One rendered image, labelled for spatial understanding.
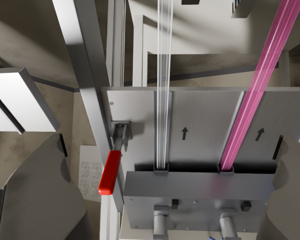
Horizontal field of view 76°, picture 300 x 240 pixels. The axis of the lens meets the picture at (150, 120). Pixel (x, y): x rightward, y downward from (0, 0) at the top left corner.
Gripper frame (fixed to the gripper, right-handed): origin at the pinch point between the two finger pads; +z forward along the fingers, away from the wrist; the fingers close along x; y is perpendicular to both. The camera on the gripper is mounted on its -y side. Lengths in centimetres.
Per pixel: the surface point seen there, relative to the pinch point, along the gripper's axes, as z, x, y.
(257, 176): 13.9, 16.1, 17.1
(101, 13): 170, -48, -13
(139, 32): 59, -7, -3
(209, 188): 11.5, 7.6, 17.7
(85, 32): 9.8, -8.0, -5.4
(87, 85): 10.3, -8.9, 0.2
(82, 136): 316, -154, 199
